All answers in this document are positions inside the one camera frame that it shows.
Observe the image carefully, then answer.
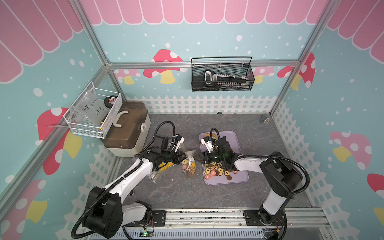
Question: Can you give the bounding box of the black tape roll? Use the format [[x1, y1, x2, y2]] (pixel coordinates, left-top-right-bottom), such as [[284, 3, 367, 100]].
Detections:
[[104, 96, 117, 109]]

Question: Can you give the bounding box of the clear labelled plastic bag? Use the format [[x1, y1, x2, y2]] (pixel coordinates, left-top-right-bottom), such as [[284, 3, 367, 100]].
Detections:
[[74, 90, 108, 127]]

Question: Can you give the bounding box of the aluminium front rail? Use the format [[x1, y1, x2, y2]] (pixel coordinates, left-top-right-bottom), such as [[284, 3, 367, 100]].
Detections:
[[112, 208, 337, 240]]

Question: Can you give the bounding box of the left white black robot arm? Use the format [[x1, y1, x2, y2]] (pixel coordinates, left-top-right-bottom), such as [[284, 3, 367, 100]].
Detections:
[[71, 121, 186, 239]]

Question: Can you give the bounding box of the white wire wall basket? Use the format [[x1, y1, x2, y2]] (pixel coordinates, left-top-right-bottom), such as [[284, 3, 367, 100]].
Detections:
[[64, 82, 123, 139]]

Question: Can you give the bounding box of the pile of small ring cookies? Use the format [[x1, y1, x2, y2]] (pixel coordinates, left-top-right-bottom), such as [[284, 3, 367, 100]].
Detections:
[[204, 162, 238, 182]]

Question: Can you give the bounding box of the lilac plastic tray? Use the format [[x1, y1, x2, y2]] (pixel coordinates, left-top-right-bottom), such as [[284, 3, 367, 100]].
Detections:
[[203, 131, 249, 186]]

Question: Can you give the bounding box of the black mesh wall basket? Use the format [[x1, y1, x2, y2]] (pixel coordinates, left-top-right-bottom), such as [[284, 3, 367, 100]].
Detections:
[[191, 57, 255, 92]]

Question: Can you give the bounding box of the small clear object in corner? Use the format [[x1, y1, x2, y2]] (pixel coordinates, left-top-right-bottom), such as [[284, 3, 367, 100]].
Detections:
[[260, 115, 270, 124]]

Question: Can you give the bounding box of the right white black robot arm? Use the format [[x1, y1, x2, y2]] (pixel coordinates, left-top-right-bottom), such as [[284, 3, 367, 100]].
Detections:
[[200, 128, 310, 226]]

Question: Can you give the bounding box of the brown lidded storage box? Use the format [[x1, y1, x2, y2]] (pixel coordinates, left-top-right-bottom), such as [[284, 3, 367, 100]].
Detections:
[[102, 102, 151, 158]]

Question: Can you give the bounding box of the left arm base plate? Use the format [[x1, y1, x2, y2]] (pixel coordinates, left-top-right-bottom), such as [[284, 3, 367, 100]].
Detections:
[[125, 211, 167, 228]]

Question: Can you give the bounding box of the ziploc bag with cookies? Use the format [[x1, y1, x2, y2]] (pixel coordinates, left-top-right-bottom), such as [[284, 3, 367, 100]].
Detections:
[[150, 162, 174, 182], [181, 150, 196, 178]]

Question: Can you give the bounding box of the right wrist camera white housing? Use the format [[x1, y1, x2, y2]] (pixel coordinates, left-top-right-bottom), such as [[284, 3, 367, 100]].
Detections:
[[201, 136, 214, 153]]

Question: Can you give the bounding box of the socket wrench set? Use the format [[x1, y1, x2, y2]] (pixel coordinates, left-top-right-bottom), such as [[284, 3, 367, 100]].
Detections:
[[203, 71, 249, 89]]

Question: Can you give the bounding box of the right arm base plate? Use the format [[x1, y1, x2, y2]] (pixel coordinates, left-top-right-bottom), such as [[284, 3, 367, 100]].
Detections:
[[243, 209, 287, 227]]

